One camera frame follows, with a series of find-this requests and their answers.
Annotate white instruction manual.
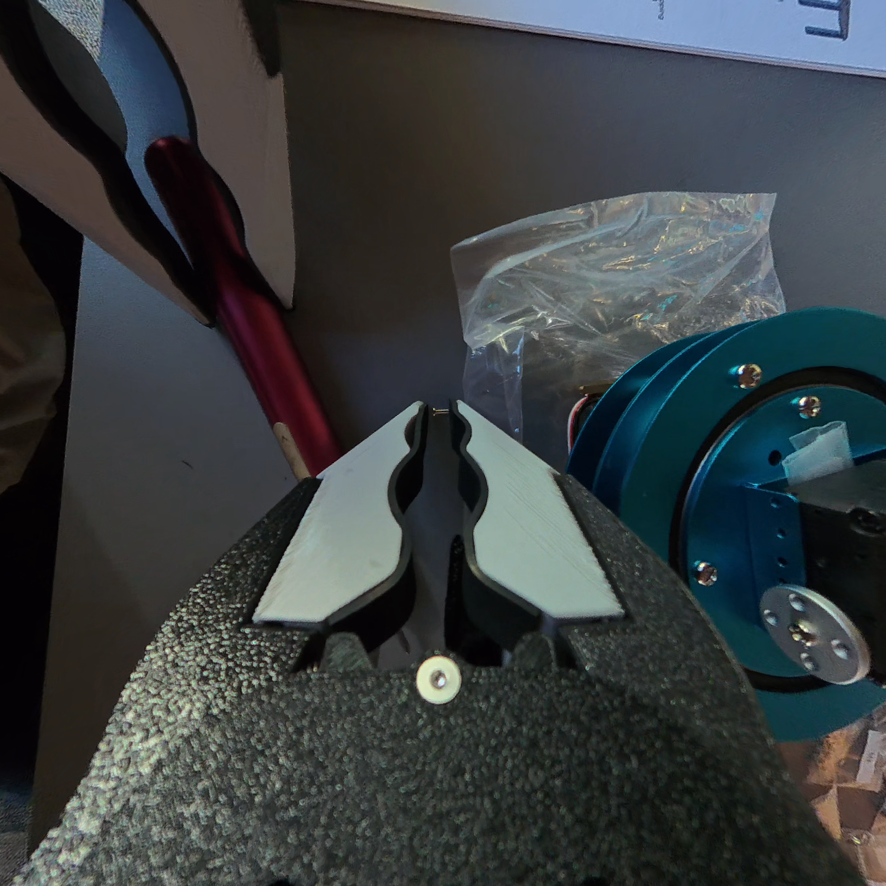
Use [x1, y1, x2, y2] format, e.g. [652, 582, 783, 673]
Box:
[515, 0, 886, 78]

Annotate blue round turntable base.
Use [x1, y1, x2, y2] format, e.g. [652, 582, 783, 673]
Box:
[566, 308, 886, 743]

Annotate red electric screwdriver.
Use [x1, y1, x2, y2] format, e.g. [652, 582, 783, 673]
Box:
[144, 136, 341, 480]

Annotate group of small screw bags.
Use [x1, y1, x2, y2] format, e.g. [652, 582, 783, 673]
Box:
[775, 720, 886, 886]

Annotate black servo motor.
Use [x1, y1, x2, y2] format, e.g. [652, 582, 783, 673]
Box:
[760, 478, 886, 688]

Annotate grey desk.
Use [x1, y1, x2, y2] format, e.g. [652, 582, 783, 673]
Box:
[31, 0, 886, 886]

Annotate large clear plastic bag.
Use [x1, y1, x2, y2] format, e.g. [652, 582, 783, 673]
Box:
[449, 192, 788, 461]

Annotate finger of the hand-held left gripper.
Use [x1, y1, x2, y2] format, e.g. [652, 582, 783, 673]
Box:
[132, 0, 297, 311]
[0, 0, 213, 328]

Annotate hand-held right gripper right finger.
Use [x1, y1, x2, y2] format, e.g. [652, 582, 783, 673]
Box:
[447, 399, 625, 627]

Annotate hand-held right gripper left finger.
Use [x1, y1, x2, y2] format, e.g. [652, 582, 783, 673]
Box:
[252, 400, 431, 631]

